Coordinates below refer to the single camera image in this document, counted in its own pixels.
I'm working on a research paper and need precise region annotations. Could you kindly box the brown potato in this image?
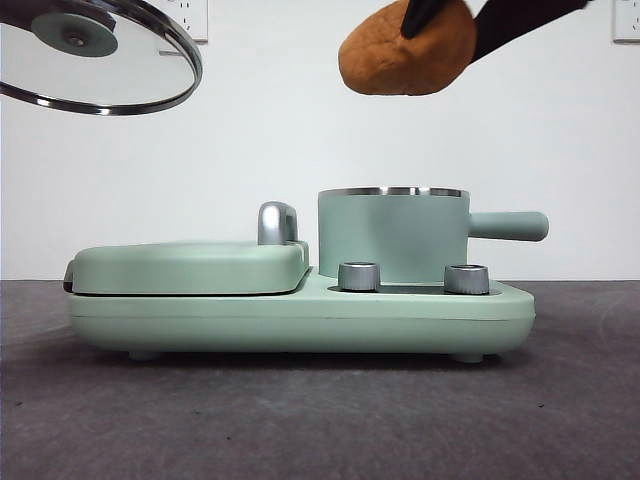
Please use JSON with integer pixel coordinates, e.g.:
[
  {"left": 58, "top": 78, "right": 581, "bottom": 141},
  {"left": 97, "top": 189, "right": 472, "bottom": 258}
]
[{"left": 337, "top": 0, "right": 477, "bottom": 98}]

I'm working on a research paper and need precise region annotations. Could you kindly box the glass pot lid green knob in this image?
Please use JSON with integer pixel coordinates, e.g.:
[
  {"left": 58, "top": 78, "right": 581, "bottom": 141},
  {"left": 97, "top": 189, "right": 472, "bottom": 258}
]
[{"left": 0, "top": 0, "right": 205, "bottom": 118}]

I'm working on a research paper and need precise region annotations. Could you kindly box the silver control knob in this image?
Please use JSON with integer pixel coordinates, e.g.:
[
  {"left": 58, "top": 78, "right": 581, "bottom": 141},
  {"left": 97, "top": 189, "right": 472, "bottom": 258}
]
[
  {"left": 337, "top": 260, "right": 383, "bottom": 292},
  {"left": 443, "top": 263, "right": 491, "bottom": 296}
]

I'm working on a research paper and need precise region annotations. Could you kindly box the green breakfast machine base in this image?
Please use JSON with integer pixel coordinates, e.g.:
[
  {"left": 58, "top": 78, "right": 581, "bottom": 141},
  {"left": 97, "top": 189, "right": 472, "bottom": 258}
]
[{"left": 67, "top": 264, "right": 537, "bottom": 363}]

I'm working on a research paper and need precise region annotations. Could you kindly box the white wall socket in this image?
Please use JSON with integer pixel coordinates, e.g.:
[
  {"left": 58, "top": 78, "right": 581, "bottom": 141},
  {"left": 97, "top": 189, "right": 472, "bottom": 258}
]
[
  {"left": 167, "top": 0, "right": 210, "bottom": 43},
  {"left": 612, "top": 0, "right": 640, "bottom": 44}
]

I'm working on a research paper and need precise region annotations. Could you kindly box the green steamer pot with handle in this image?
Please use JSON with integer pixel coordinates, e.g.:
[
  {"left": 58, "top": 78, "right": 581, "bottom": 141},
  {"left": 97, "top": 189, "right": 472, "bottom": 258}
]
[{"left": 316, "top": 185, "right": 551, "bottom": 282}]

